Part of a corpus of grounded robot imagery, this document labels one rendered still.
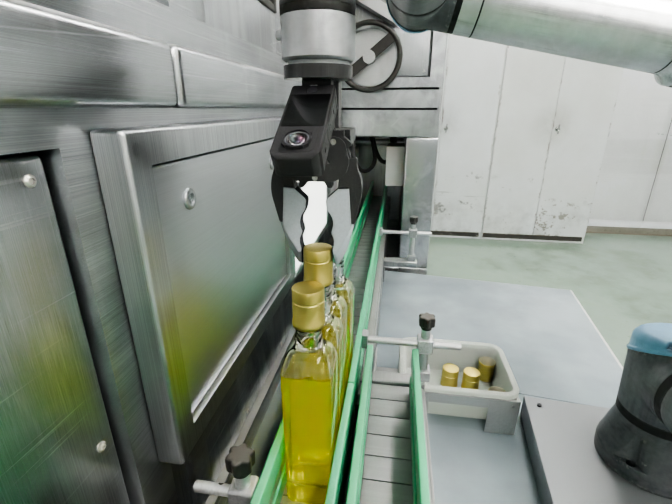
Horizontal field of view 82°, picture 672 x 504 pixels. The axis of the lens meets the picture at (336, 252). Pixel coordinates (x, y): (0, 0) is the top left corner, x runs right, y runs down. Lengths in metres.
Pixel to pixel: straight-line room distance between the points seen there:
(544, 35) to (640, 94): 4.68
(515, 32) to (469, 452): 0.67
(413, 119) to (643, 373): 1.01
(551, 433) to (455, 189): 3.62
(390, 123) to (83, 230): 1.19
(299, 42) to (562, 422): 0.76
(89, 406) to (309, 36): 0.38
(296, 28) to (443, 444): 0.71
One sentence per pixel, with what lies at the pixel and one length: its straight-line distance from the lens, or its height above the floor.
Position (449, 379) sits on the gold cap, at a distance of 0.90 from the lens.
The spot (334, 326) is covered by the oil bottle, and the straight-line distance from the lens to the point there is 0.48.
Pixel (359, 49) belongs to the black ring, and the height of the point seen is 1.52.
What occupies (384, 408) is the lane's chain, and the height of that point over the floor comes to 0.88.
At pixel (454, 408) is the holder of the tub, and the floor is 0.80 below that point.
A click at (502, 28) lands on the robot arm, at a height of 1.42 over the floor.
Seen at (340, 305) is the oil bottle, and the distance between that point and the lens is 0.53.
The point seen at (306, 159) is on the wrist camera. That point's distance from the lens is 0.33.
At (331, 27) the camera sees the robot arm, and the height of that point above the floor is 1.41.
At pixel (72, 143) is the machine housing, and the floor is 1.31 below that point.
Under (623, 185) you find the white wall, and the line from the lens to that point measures 5.31.
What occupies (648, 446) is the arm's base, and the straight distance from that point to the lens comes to 0.78.
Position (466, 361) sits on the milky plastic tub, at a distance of 0.96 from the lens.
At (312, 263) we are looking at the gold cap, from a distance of 0.44.
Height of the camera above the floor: 1.34
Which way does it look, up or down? 20 degrees down
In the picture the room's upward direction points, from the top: straight up
